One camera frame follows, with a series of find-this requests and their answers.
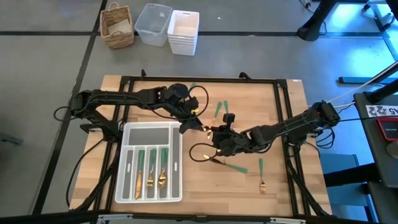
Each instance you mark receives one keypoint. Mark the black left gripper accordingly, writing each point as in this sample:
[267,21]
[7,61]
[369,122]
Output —
[186,109]

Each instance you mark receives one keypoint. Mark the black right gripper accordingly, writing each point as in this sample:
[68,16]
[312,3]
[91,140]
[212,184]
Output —
[231,143]

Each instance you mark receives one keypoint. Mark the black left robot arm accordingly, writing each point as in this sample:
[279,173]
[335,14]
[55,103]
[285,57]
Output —
[124,96]

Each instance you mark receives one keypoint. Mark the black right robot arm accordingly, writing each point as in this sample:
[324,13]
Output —
[295,124]

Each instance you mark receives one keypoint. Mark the white plastic cutlery tray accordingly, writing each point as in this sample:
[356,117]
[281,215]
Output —
[149,135]

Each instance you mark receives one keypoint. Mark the white plastic storage bin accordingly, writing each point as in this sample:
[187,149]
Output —
[183,43]

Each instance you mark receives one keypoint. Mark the clear plastic storage bin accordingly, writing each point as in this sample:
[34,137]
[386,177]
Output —
[153,31]

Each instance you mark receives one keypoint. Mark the woven wicker basket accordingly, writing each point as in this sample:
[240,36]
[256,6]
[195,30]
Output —
[116,40]

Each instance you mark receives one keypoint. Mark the beige card sheet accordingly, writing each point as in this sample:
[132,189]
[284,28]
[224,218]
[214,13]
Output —
[119,27]

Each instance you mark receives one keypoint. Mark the black metal beam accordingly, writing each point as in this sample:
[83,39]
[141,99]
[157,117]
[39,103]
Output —
[351,175]

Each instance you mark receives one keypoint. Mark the black pole base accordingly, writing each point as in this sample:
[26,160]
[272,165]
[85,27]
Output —
[311,29]

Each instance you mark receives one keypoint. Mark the black metal bar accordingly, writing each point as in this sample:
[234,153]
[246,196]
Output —
[357,80]

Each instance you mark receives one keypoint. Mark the black side table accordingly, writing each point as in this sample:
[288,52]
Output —
[373,149]

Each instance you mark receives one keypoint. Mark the white printed label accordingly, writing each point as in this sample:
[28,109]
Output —
[381,111]

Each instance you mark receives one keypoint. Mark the red-edged black tablet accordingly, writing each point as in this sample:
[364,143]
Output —
[388,129]

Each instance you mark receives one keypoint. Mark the black metal crossbar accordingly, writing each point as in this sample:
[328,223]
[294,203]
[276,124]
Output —
[46,217]

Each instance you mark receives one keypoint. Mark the grey round disc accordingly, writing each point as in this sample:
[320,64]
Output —
[393,150]

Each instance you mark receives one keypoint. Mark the grey metal foot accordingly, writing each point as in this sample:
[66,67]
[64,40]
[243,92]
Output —
[11,138]

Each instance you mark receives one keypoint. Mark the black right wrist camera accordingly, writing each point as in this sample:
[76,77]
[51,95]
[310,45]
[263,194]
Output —
[229,118]

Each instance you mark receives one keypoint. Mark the black metal rig frame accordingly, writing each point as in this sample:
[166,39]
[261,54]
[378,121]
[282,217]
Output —
[202,79]

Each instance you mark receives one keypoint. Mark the silver metal bracket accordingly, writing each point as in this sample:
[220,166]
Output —
[287,220]
[115,216]

